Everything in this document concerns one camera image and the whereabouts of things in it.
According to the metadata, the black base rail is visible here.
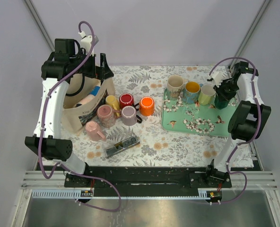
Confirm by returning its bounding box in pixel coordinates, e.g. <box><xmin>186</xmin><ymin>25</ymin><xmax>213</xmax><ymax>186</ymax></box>
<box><xmin>64</xmin><ymin>166</ymin><xmax>232</xmax><ymax>195</ymax></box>

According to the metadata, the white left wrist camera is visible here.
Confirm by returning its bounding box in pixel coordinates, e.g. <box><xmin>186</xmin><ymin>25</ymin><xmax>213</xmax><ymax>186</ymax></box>
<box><xmin>78</xmin><ymin>31</ymin><xmax>99</xmax><ymax>55</ymax></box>

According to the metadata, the lime green mug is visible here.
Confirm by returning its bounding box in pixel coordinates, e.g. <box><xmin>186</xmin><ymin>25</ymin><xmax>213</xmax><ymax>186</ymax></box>
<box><xmin>198</xmin><ymin>84</ymin><xmax>216</xmax><ymax>105</ymax></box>

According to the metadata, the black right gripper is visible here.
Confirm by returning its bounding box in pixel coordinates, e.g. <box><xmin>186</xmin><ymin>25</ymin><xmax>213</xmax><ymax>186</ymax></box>
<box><xmin>213</xmin><ymin>79</ymin><xmax>239</xmax><ymax>102</ymax></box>

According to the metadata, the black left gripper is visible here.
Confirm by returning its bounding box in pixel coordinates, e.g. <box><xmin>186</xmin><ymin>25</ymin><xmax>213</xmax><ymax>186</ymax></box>
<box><xmin>70</xmin><ymin>48</ymin><xmax>114</xmax><ymax>80</ymax></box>

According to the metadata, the dark green mug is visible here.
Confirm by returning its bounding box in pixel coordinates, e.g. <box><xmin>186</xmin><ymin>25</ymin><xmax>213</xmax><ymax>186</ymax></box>
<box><xmin>214</xmin><ymin>94</ymin><xmax>230</xmax><ymax>109</ymax></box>

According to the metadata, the white slotted cable duct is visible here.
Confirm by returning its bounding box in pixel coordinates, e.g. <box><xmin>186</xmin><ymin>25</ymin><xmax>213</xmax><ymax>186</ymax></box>
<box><xmin>31</xmin><ymin>189</ymin><xmax>222</xmax><ymax>200</ymax></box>

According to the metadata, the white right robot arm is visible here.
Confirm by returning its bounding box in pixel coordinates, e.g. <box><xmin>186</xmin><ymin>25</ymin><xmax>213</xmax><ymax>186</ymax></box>
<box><xmin>202</xmin><ymin>57</ymin><xmax>271</xmax><ymax>188</ymax></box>

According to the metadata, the blue butterfly mug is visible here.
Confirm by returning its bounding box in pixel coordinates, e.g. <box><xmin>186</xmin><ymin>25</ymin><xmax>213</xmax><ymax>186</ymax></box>
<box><xmin>182</xmin><ymin>81</ymin><xmax>203</xmax><ymax>105</ymax></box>

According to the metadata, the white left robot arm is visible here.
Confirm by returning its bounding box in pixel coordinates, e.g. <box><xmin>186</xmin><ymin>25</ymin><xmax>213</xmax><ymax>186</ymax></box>
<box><xmin>25</xmin><ymin>35</ymin><xmax>115</xmax><ymax>187</ymax></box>

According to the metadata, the floral table mat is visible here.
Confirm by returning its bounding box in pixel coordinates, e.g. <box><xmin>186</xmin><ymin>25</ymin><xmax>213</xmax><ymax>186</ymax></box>
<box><xmin>61</xmin><ymin>66</ymin><xmax>227</xmax><ymax>167</ymax></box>

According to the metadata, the orange mug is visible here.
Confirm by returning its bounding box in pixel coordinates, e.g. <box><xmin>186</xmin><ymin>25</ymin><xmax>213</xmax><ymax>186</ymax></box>
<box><xmin>139</xmin><ymin>96</ymin><xmax>155</xmax><ymax>116</ymax></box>

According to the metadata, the beige canvas tote bag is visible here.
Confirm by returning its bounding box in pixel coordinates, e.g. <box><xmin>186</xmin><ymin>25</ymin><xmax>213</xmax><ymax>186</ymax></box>
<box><xmin>61</xmin><ymin>74</ymin><xmax>115</xmax><ymax>133</ymax></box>

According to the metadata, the lavender mug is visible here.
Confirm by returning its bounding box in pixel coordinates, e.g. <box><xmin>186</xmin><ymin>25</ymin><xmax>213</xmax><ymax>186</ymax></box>
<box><xmin>121</xmin><ymin>106</ymin><xmax>142</xmax><ymax>126</ymax></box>

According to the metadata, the beige floral mug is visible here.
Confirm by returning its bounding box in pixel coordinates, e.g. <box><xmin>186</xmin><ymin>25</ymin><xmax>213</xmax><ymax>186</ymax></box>
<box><xmin>166</xmin><ymin>75</ymin><xmax>189</xmax><ymax>100</ymax></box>

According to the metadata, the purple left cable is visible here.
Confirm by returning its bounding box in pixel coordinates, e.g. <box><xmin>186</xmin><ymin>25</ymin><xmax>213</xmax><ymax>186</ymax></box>
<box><xmin>38</xmin><ymin>20</ymin><xmax>122</xmax><ymax>211</ymax></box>

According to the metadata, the red mug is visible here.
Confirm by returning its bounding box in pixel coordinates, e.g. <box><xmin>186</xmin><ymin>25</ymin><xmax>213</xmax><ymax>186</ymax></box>
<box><xmin>119</xmin><ymin>93</ymin><xmax>139</xmax><ymax>110</ymax></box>

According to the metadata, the pink octagonal mug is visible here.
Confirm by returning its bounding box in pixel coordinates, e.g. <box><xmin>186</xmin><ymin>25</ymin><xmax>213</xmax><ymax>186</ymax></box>
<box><xmin>85</xmin><ymin>121</ymin><xmax>106</xmax><ymax>141</ymax></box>

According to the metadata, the green floral tray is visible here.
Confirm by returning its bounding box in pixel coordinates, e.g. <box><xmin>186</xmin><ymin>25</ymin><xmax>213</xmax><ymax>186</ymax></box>
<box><xmin>161</xmin><ymin>91</ymin><xmax>238</xmax><ymax>137</ymax></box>

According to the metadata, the pink round mug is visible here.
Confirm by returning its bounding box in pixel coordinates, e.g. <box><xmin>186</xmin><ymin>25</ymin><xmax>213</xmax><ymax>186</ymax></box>
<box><xmin>96</xmin><ymin>104</ymin><xmax>121</xmax><ymax>128</ymax></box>

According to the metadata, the yellow mug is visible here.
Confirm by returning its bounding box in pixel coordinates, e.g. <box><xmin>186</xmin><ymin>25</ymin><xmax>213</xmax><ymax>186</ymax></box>
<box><xmin>105</xmin><ymin>95</ymin><xmax>120</xmax><ymax>111</ymax></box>

